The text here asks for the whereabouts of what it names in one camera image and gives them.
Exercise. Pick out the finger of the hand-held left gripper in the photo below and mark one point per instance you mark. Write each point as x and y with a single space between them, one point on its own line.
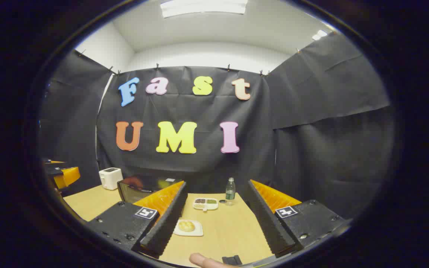
67 176
54 162

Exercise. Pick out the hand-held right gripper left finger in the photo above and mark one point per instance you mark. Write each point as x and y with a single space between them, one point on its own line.
164 221

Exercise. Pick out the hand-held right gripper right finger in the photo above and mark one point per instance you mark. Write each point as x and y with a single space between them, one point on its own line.
268 221

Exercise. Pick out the round bread bun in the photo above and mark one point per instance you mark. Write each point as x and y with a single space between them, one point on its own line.
186 226

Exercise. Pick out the black electric oven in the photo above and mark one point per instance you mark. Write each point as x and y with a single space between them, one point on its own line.
140 184

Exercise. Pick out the white square plate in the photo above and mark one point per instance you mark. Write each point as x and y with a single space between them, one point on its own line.
196 232

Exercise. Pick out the white toaster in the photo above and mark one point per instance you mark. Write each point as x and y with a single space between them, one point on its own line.
109 178

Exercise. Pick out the white divided seasoning dish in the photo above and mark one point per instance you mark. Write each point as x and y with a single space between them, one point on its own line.
205 204

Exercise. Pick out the clear water bottle green label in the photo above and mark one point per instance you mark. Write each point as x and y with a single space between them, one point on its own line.
230 191

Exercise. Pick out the small ceiling light panel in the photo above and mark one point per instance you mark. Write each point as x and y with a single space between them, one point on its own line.
319 34

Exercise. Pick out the large ceiling light panel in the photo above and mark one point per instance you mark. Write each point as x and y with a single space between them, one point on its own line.
203 7

